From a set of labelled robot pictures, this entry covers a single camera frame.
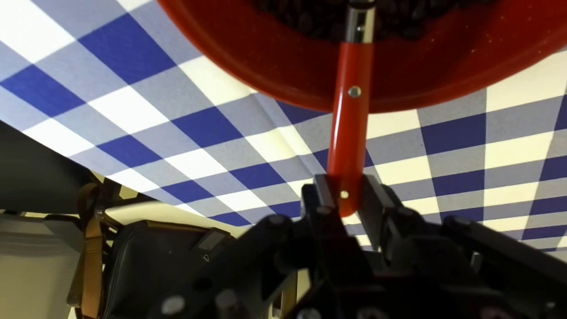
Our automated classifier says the blue white checked tablecloth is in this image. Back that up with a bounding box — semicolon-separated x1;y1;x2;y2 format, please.
0;0;567;265

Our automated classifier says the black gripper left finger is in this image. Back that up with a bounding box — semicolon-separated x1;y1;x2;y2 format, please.
259;174;360;265

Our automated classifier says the metal spoon red handle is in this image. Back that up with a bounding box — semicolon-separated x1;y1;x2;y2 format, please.
325;0;380;219

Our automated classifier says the orange bowl with dark contents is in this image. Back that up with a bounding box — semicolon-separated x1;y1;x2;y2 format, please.
157;0;567;116

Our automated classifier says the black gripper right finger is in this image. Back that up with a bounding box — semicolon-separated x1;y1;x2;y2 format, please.
360;174;476;265

